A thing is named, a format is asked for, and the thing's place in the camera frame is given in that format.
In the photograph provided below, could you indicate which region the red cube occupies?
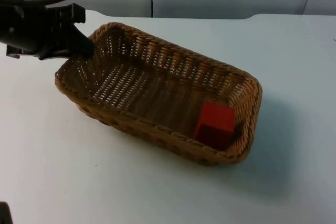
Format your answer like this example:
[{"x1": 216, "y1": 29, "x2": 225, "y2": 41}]
[{"x1": 193, "y1": 102, "x2": 236, "y2": 151}]

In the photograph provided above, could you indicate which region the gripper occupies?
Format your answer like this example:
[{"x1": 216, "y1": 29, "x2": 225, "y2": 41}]
[{"x1": 0, "y1": 3, "x2": 96, "y2": 61}]

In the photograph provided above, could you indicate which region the brown wicker basket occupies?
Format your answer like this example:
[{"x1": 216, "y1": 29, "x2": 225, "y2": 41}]
[{"x1": 54, "y1": 22, "x2": 263, "y2": 166}]

